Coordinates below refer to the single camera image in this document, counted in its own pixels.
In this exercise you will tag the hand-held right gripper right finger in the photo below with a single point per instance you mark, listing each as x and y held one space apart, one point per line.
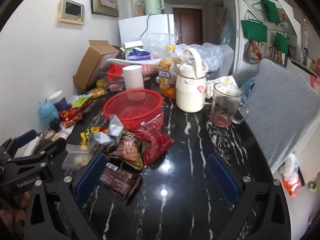
223 180

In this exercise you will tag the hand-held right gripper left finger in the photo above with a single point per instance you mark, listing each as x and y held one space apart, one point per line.
91 177

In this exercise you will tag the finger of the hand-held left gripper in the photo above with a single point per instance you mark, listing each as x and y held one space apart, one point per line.
55 146
23 137

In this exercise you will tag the small clear zip bag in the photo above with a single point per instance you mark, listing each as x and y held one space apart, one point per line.
75 158

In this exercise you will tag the dark red snack packet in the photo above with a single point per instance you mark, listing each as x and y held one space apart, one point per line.
117 180

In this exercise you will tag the yellow black-print snack packet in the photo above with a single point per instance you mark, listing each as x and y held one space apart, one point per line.
84 137

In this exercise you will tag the white grey snack packet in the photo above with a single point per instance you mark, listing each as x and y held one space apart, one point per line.
100 140

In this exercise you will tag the large red snack packet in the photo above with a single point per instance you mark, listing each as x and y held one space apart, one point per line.
155 142

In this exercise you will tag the red plastic basket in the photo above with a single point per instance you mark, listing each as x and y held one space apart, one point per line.
132 105

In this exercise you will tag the person's left forearm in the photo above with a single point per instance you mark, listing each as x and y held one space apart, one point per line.
21 201

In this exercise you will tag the white book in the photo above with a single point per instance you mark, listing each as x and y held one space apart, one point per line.
32 145

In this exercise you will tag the pink white leaflet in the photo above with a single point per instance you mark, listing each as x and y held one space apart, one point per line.
61 133

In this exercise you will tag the blue robot-shaped gadget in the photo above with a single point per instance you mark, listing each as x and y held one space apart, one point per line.
47 115

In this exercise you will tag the red orange snack packet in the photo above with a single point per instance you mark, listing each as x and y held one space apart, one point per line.
71 116

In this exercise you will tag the blue jar white lid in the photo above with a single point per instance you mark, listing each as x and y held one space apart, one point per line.
58 101

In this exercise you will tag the silver snack packet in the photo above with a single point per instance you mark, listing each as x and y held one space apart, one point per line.
115 127

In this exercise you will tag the white orange plastic bag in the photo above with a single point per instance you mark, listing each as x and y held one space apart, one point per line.
291 177

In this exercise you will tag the yellow orange snack packet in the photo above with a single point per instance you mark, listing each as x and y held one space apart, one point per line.
97 93

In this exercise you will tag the glass mug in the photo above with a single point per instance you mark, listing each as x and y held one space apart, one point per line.
222 107

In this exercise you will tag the yellow round object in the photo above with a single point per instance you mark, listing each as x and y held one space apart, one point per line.
100 83

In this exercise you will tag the small pink tub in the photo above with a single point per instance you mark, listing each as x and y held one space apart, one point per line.
116 87

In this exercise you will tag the clear plastic container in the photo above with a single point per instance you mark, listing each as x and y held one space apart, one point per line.
111 78

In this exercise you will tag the grey leaf-pattern chair cover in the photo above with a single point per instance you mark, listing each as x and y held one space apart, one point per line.
280 110

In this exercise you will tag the thin stirring stick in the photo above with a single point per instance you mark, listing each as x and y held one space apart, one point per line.
243 91

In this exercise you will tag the cardboard box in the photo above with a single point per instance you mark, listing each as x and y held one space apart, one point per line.
92 62

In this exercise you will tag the blue cloth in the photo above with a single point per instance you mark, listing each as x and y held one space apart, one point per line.
248 90

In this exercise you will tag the cream kettle-shaped bottle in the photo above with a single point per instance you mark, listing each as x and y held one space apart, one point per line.
190 92

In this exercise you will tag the red plastic bag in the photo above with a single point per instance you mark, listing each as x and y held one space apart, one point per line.
115 71

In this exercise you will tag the toilet paper roll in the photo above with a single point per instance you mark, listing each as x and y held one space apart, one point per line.
133 78

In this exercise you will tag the white tray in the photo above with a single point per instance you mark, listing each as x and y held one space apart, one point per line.
125 61

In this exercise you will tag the iced tea bottle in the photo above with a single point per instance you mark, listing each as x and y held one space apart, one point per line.
167 77

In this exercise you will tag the pink cup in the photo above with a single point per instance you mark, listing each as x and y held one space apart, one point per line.
150 69

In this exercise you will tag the blue tissue pack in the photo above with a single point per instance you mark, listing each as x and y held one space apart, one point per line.
138 53

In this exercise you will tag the crumpled clear plastic bags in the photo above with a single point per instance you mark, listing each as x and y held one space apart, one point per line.
215 53

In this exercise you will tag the green white box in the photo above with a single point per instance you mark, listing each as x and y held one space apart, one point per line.
132 45

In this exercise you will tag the cartoon print tote bag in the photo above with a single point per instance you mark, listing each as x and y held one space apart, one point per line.
252 52

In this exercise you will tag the white refrigerator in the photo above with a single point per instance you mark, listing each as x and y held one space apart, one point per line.
135 28

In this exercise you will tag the large clear zip bag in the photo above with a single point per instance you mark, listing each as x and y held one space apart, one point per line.
160 45

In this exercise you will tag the green tote bag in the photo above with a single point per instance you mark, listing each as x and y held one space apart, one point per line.
271 10
253 30
282 42

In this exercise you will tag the brown door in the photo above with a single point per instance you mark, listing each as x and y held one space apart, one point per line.
187 25

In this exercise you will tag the green electric kettle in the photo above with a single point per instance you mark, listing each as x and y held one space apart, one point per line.
152 3

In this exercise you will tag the wall intercom panel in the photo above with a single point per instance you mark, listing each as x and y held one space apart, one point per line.
72 10

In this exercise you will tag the hanging wall decoration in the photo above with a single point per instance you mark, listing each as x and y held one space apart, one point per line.
222 21

